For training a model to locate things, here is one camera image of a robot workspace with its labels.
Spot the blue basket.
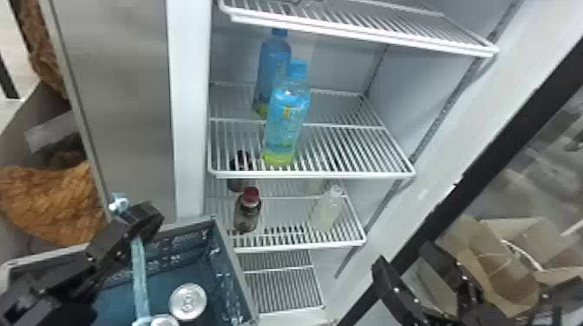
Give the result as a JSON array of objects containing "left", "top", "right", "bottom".
[{"left": 90, "top": 216, "right": 261, "bottom": 326}]

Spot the orange cloth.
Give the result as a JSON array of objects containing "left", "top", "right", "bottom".
[
  {"left": 0, "top": 159, "right": 109, "bottom": 248},
  {"left": 10, "top": 0, "right": 69, "bottom": 100}
]

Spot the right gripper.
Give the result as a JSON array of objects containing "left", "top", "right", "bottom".
[{"left": 370, "top": 240, "right": 519, "bottom": 326}]

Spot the silver can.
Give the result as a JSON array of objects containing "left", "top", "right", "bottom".
[
  {"left": 149, "top": 313, "right": 181, "bottom": 326},
  {"left": 167, "top": 282, "right": 209, "bottom": 323}
]

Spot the fridge door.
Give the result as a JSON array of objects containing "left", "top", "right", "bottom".
[{"left": 318, "top": 0, "right": 583, "bottom": 326}]

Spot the dark bottle with red cap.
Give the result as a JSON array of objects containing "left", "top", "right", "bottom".
[{"left": 233, "top": 186, "right": 264, "bottom": 235}]

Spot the blue bottle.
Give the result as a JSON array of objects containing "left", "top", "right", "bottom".
[
  {"left": 261, "top": 59, "right": 313, "bottom": 168},
  {"left": 252, "top": 28, "right": 293, "bottom": 121}
]

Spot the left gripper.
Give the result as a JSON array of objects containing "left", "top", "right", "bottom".
[{"left": 0, "top": 200, "right": 166, "bottom": 326}]

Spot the white fridge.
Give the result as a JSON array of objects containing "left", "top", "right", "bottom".
[{"left": 38, "top": 0, "right": 525, "bottom": 326}]

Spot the clear bottle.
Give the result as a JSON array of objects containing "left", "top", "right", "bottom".
[{"left": 309, "top": 183, "right": 346, "bottom": 233}]

